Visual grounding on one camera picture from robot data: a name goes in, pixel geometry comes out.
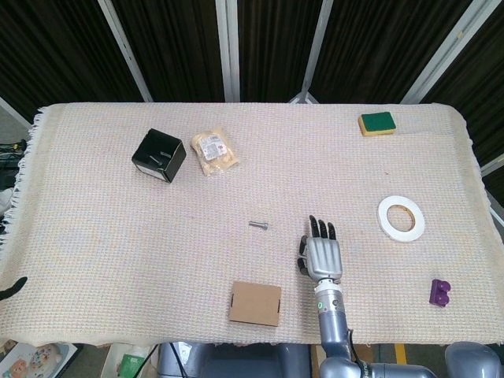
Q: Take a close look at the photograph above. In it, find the dark pleated curtain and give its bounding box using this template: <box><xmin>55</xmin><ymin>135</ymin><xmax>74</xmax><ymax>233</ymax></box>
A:
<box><xmin>0</xmin><ymin>0</ymin><xmax>504</xmax><ymax>190</ymax></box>

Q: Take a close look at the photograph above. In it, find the black open cardboard box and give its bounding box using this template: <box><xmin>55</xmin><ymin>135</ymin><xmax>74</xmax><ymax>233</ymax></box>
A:
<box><xmin>131</xmin><ymin>128</ymin><xmax>187</xmax><ymax>185</ymax></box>

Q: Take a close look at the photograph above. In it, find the grey robot torso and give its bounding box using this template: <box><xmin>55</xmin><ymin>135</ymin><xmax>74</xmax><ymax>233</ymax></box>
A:
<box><xmin>157</xmin><ymin>341</ymin><xmax>316</xmax><ymax>378</ymax></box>

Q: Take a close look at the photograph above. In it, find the clear bag of beige pieces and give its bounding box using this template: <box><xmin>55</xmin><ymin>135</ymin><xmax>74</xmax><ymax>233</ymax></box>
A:
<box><xmin>191</xmin><ymin>125</ymin><xmax>241</xmax><ymax>178</ymax></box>

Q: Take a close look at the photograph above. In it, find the purple plastic block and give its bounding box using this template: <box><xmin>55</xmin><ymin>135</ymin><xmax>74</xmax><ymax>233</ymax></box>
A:
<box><xmin>428</xmin><ymin>278</ymin><xmax>453</xmax><ymax>309</ymax></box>

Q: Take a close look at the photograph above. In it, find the white tape roll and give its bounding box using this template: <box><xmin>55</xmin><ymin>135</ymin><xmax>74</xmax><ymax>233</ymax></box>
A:
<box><xmin>377</xmin><ymin>195</ymin><xmax>426</xmax><ymax>243</ymax></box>

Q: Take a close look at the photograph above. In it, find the brown closed cardboard box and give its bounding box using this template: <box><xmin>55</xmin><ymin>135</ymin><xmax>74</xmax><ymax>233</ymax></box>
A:
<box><xmin>227</xmin><ymin>280</ymin><xmax>283</xmax><ymax>328</ymax></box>

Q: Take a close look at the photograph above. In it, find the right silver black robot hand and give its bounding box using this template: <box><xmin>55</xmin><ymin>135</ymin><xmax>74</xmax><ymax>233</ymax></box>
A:
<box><xmin>295</xmin><ymin>214</ymin><xmax>344</xmax><ymax>283</ymax></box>

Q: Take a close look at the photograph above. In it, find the colourful printed box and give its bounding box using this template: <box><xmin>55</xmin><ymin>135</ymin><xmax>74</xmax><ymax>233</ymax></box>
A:
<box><xmin>0</xmin><ymin>340</ymin><xmax>78</xmax><ymax>378</ymax></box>

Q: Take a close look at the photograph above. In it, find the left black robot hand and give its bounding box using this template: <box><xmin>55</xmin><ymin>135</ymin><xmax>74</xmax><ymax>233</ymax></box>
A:
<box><xmin>0</xmin><ymin>276</ymin><xmax>28</xmax><ymax>302</ymax></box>

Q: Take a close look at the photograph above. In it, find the green packet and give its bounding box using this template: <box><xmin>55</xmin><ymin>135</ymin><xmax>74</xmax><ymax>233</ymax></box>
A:
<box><xmin>117</xmin><ymin>352</ymin><xmax>149</xmax><ymax>373</ymax></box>

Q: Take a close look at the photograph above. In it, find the yellow and green sponge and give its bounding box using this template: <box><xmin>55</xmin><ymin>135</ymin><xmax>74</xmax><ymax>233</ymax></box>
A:
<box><xmin>357</xmin><ymin>111</ymin><xmax>397</xmax><ymax>138</ymax></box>

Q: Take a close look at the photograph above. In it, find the white frame post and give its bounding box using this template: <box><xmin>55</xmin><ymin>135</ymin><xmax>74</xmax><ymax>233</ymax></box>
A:
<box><xmin>0</xmin><ymin>96</ymin><xmax>32</xmax><ymax>131</ymax></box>
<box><xmin>97</xmin><ymin>0</ymin><xmax>154</xmax><ymax>102</ymax></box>
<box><xmin>401</xmin><ymin>0</ymin><xmax>487</xmax><ymax>104</ymax></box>
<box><xmin>289</xmin><ymin>0</ymin><xmax>335</xmax><ymax>104</ymax></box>
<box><xmin>480</xmin><ymin>155</ymin><xmax>504</xmax><ymax>186</ymax></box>
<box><xmin>215</xmin><ymin>0</ymin><xmax>241</xmax><ymax>102</ymax></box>

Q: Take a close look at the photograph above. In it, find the beige woven tablecloth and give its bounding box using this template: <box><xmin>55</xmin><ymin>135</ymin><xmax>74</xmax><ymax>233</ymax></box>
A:
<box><xmin>0</xmin><ymin>102</ymin><xmax>504</xmax><ymax>347</ymax></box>

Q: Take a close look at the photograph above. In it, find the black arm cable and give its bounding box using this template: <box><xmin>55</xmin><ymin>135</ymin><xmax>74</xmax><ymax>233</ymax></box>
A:
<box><xmin>345</xmin><ymin>328</ymin><xmax>365</xmax><ymax>371</ymax></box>

